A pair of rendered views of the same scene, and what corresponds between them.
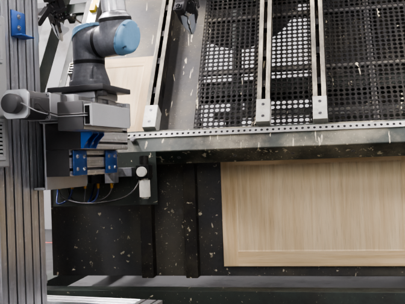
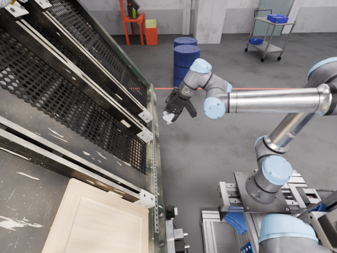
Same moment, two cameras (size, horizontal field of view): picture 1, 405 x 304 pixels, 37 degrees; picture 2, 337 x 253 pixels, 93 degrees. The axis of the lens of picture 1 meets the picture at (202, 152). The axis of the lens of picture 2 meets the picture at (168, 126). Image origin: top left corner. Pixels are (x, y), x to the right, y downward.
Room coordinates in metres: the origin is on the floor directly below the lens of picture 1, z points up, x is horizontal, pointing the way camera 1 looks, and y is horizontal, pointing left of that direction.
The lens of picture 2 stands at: (2.79, 0.65, 1.89)
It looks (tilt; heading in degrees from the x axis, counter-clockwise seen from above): 43 degrees down; 255
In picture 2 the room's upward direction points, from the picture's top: 2 degrees counter-clockwise
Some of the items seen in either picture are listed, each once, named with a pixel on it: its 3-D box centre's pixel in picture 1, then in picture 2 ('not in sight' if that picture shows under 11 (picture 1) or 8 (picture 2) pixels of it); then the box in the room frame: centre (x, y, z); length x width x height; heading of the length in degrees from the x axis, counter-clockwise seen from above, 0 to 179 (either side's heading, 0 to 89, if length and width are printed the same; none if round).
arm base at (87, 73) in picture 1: (89, 75); (264, 185); (2.22, 0.40, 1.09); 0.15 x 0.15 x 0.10
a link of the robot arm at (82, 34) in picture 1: (90, 43); (273, 172); (2.22, 0.40, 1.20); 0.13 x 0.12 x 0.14; 58
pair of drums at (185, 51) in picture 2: not in sight; (185, 62); (1.38, -2.84, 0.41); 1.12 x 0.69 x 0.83; 58
